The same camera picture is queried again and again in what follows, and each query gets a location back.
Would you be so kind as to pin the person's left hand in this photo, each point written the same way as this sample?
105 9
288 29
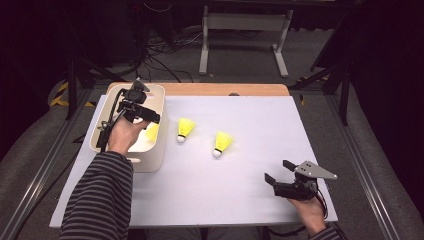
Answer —
125 136

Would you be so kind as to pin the white metal stand frame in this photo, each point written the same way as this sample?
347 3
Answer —
245 21

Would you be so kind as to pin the person's right hand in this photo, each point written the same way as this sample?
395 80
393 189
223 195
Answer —
311 213

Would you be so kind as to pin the black tripod stand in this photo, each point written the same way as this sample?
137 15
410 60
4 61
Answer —
71 90

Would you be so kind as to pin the white plastic storage bin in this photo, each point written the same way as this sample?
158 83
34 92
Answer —
155 161

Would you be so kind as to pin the black metal stand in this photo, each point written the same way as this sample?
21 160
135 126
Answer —
345 96

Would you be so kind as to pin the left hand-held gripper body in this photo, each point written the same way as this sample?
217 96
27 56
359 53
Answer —
133 96

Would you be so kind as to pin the aluminium floor rail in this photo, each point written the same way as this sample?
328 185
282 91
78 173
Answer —
43 170
363 170

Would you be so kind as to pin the yellow shuttlecock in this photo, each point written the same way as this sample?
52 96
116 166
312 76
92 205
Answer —
152 133
222 141
185 126

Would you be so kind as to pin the yellow black hazard tape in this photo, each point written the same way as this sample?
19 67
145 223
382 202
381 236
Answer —
60 96

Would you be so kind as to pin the white board sheet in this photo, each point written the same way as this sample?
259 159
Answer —
233 196

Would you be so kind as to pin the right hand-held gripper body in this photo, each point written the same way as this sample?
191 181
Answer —
296 191

